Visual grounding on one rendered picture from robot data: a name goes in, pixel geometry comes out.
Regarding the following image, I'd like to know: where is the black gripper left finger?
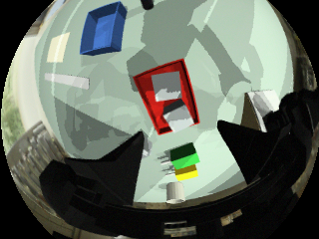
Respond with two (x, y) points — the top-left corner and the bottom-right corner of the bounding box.
(64, 131), (145, 207)

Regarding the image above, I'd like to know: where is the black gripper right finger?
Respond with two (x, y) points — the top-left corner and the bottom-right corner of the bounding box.
(216, 119), (291, 186)

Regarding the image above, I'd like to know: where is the red tray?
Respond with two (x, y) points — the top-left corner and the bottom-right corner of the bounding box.
(132, 59), (199, 135)

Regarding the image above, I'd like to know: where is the grey tapered cup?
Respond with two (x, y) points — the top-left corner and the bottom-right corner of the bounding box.
(166, 182), (186, 203)

